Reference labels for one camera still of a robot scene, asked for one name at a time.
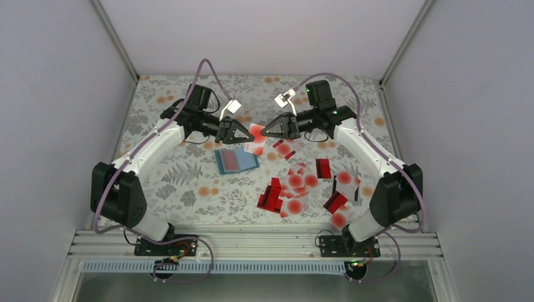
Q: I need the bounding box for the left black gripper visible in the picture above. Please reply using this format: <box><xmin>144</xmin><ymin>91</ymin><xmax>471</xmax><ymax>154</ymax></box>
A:
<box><xmin>198</xmin><ymin>111</ymin><xmax>254</xmax><ymax>144</ymax></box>

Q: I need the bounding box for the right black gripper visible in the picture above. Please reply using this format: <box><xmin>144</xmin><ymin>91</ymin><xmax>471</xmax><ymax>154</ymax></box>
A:
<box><xmin>261</xmin><ymin>107</ymin><xmax>319</xmax><ymax>139</ymax></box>

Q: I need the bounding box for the teal leather card holder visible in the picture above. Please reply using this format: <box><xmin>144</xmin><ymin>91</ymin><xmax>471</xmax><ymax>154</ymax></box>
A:
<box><xmin>215</xmin><ymin>147</ymin><xmax>259</xmax><ymax>175</ymax></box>

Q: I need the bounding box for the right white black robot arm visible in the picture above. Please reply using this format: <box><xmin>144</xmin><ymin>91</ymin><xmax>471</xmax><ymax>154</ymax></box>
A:
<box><xmin>261</xmin><ymin>78</ymin><xmax>426</xmax><ymax>256</ymax></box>

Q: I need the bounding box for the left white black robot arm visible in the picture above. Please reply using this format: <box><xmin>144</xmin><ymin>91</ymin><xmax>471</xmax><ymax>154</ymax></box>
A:
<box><xmin>90</xmin><ymin>84</ymin><xmax>254</xmax><ymax>255</ymax></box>

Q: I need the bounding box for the dark red striped card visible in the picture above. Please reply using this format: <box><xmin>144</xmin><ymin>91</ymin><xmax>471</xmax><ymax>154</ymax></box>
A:
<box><xmin>315</xmin><ymin>159</ymin><xmax>332</xmax><ymax>179</ymax></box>

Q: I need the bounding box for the red card with stripe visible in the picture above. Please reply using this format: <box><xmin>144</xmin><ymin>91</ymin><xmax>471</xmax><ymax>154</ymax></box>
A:
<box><xmin>257</xmin><ymin>177</ymin><xmax>283</xmax><ymax>213</ymax></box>

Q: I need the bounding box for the floral patterned table mat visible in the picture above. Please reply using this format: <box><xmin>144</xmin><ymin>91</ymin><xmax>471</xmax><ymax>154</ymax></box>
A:
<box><xmin>118</xmin><ymin>75</ymin><xmax>393</xmax><ymax>226</ymax></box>

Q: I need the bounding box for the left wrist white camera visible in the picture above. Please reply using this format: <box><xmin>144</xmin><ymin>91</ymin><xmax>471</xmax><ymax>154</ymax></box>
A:
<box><xmin>219</xmin><ymin>99</ymin><xmax>242</xmax><ymax>121</ymax></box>

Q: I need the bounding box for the wrist white camera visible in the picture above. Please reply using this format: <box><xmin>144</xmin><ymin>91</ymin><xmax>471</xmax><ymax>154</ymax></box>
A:
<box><xmin>275</xmin><ymin>89</ymin><xmax>297</xmax><ymax>116</ymax></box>
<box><xmin>219</xmin><ymin>99</ymin><xmax>242</xmax><ymax>121</ymax></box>

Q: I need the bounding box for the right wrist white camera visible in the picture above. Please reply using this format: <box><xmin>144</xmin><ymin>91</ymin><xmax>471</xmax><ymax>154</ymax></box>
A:
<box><xmin>275</xmin><ymin>89</ymin><xmax>297</xmax><ymax>116</ymax></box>

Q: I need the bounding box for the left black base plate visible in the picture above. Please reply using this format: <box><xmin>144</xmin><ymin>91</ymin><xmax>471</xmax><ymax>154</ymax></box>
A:
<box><xmin>133</xmin><ymin>234</ymin><xmax>198</xmax><ymax>257</ymax></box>

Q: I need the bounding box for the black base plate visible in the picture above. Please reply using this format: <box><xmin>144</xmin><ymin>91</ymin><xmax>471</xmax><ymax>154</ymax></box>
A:
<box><xmin>317</xmin><ymin>235</ymin><xmax>381</xmax><ymax>258</ymax></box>
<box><xmin>133</xmin><ymin>234</ymin><xmax>198</xmax><ymax>257</ymax></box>

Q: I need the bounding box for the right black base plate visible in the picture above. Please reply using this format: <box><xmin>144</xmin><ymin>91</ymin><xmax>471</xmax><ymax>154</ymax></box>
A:
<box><xmin>317</xmin><ymin>235</ymin><xmax>381</xmax><ymax>258</ymax></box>

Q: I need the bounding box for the aluminium rail frame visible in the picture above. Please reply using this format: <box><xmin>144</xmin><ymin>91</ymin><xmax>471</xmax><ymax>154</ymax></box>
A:
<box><xmin>67</xmin><ymin>223</ymin><xmax>443</xmax><ymax>260</ymax></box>

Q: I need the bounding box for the blue slotted cable duct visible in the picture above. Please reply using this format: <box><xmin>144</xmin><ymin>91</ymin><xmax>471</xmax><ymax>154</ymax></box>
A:
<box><xmin>80</xmin><ymin>259</ymin><xmax>345</xmax><ymax>275</ymax></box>

